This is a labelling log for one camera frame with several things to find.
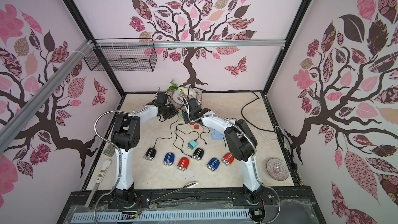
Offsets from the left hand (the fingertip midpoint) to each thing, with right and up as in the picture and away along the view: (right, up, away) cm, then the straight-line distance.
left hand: (178, 113), depth 105 cm
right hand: (+8, +1, -9) cm, 12 cm away
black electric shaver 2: (-13, -22, -20) cm, 32 cm away
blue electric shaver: (-2, -24, -21) cm, 32 cm away
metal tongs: (+9, -36, -28) cm, 46 cm away
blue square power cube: (+26, -13, -11) cm, 30 cm away
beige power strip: (+13, -8, -8) cm, 17 cm away
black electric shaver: (+14, -22, -19) cm, 32 cm away
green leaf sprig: (-6, +20, +13) cm, 25 cm away
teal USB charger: (+11, -18, -15) cm, 26 cm away
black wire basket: (-33, +34, -12) cm, 49 cm away
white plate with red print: (+7, +15, +4) cm, 17 cm away
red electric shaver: (+31, -24, -22) cm, 45 cm away
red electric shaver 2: (+7, -26, -23) cm, 35 cm away
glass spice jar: (-36, -20, -19) cm, 46 cm away
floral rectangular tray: (+15, +12, +13) cm, 23 cm away
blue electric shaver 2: (+23, -26, -24) cm, 42 cm away
